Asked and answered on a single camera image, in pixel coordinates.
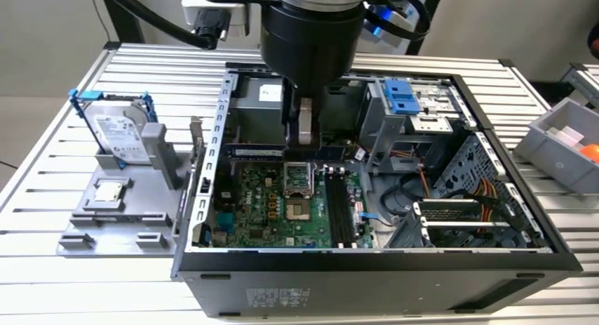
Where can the white block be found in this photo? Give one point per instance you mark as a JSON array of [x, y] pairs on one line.
[[567, 135]]

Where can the grey plastic bin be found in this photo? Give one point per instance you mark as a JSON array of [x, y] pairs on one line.
[[553, 160]]

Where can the CPU socket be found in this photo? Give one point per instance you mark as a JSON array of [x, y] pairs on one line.
[[299, 210]]

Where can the teal board connector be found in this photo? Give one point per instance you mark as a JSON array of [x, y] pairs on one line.
[[224, 223]]

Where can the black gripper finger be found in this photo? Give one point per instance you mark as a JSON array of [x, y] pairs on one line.
[[290, 111]]

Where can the black RAM slot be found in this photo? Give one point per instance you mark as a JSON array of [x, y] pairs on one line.
[[342, 209], [330, 209], [336, 209], [348, 209]]

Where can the grey parts rack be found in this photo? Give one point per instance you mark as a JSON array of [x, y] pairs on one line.
[[135, 202]]

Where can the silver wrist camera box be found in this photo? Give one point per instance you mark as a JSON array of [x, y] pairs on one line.
[[236, 23]]

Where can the orange ball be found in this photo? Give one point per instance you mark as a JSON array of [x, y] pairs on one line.
[[590, 153]]

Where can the grey Dell power supply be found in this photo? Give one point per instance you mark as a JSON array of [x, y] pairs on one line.
[[252, 125]]

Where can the aluminium slat side table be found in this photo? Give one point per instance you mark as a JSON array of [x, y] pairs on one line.
[[585, 77]]

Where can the blue plastic drive latch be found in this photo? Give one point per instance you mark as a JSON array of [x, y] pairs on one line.
[[400, 97]]

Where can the black open PC case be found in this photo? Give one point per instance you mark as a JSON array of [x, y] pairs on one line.
[[327, 290]]

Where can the metal optical drive bay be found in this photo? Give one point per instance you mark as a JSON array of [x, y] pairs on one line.
[[382, 139]]

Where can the green Dell motherboard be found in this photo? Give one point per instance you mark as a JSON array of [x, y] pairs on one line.
[[255, 216]]

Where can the grey perforated disk bay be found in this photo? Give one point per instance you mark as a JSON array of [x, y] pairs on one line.
[[460, 170]]

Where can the graphics card with metal bracket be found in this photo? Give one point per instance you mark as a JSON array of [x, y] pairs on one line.
[[199, 153]]

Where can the silver CPU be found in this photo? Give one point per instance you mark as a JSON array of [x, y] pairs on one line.
[[108, 191]]

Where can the hard disk in blue carrier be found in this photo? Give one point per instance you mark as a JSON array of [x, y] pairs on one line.
[[116, 128]]

